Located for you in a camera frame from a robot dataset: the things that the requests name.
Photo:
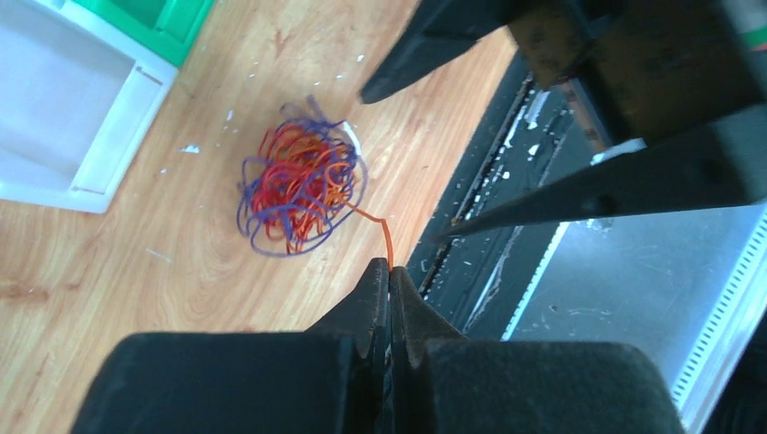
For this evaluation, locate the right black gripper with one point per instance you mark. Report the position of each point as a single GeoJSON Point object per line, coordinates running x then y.
{"type": "Point", "coordinates": [648, 69]}

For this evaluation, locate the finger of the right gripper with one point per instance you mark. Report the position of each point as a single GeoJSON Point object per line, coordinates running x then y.
{"type": "Point", "coordinates": [437, 33]}

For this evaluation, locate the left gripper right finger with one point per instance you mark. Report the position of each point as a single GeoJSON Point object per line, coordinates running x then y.
{"type": "Point", "coordinates": [444, 382]}

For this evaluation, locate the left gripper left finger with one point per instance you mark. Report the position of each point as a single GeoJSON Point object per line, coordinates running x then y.
{"type": "Point", "coordinates": [315, 381]}

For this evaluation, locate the green plastic bin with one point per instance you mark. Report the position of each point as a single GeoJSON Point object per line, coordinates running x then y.
{"type": "Point", "coordinates": [168, 28]}

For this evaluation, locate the white plastic bin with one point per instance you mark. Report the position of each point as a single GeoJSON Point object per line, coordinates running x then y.
{"type": "Point", "coordinates": [77, 99]}

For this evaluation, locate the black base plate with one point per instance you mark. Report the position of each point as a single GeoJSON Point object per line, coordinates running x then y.
{"type": "Point", "coordinates": [490, 286]}

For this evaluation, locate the aluminium frame rail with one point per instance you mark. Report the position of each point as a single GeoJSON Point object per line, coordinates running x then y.
{"type": "Point", "coordinates": [728, 327]}

